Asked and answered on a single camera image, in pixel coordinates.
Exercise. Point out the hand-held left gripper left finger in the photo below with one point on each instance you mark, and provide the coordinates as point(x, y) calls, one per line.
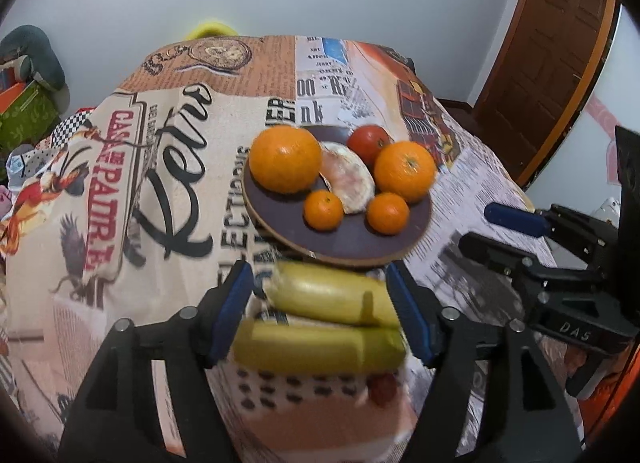
point(232, 308)

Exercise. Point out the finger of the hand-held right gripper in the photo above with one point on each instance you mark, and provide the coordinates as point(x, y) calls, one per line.
point(495, 255)
point(515, 219)

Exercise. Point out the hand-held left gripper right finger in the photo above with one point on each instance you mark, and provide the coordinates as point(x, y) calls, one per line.
point(407, 313)

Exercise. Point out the green yellow banana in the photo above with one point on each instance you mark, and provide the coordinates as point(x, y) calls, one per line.
point(310, 348)

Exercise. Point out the pale yellow banana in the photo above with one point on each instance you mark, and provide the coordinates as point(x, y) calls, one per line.
point(320, 293)

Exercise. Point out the dark purple plate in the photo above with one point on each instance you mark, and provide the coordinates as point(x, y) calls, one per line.
point(350, 240)

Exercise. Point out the small tangerine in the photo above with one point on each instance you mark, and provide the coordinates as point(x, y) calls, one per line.
point(324, 210)
point(388, 213)

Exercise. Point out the large orange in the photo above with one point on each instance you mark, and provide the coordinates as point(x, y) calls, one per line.
point(405, 173)
point(285, 160)

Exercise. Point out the peeled orange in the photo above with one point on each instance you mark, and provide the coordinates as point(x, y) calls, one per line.
point(347, 178)

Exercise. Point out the red tomato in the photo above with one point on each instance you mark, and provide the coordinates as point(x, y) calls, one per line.
point(367, 143)

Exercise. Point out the small red date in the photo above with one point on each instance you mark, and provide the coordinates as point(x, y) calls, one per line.
point(382, 389)

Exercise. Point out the white sliding wardrobe door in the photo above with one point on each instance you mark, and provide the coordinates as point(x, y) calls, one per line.
point(575, 158)

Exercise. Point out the brown wooden door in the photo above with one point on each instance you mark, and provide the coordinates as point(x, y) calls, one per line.
point(545, 53)

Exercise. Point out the printed retro tablecloth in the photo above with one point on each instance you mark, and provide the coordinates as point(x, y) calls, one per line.
point(150, 143)

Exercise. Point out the black white checkered cloth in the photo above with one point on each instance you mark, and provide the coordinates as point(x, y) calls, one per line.
point(70, 125)

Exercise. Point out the pink plush toy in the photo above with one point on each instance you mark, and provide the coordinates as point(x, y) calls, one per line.
point(4, 200)

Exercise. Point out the white blue fabric item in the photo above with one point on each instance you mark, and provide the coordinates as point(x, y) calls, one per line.
point(20, 163)

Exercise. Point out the green patterned bag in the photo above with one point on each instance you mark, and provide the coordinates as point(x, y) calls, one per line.
point(27, 118)

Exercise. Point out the pile of red orange boxes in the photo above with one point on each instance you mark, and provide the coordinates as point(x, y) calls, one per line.
point(12, 90)

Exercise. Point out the grey plush toy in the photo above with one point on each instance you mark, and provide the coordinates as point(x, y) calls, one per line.
point(30, 43)

